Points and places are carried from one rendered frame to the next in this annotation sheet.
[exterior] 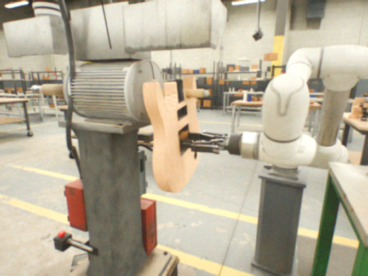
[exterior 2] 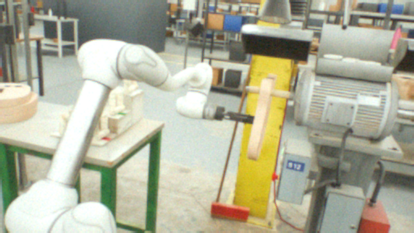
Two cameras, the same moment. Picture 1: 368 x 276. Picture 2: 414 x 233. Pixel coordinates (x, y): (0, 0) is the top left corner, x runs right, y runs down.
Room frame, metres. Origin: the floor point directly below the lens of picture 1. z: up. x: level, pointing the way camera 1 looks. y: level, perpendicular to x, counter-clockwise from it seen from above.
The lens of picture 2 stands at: (2.35, -0.51, 1.60)
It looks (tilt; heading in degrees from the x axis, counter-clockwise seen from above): 18 degrees down; 171
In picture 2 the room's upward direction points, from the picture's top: 6 degrees clockwise
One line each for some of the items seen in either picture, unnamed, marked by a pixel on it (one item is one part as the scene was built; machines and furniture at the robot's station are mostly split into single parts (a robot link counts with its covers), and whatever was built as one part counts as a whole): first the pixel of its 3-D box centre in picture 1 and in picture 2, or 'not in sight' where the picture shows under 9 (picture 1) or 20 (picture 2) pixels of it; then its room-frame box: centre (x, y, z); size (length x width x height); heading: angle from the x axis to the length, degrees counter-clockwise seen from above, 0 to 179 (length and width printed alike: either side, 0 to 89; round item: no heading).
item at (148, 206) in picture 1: (134, 218); not in sight; (1.20, 0.29, 0.49); 0.25 x 0.12 x 0.37; 66
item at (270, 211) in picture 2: not in sight; (251, 206); (-0.06, 0.34, 0.02); 0.40 x 0.40 x 0.02; 66
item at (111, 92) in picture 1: (117, 91); (342, 104); (1.03, 0.29, 1.25); 0.41 x 0.27 x 0.26; 66
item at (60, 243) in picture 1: (75, 246); not in sight; (1.00, 0.55, 0.46); 0.25 x 0.07 x 0.08; 66
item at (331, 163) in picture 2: (135, 136); (332, 163); (1.13, 0.24, 1.02); 0.13 x 0.04 x 0.04; 66
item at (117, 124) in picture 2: not in sight; (101, 118); (0.59, -0.78, 0.98); 0.27 x 0.16 x 0.09; 70
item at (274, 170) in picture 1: (281, 167); not in sight; (1.42, -0.66, 0.73); 0.22 x 0.18 x 0.06; 59
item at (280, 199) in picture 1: (279, 218); not in sight; (1.41, -0.68, 0.35); 0.28 x 0.28 x 0.70; 59
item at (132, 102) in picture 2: not in sight; (115, 103); (0.44, -0.72, 1.02); 0.27 x 0.15 x 0.17; 70
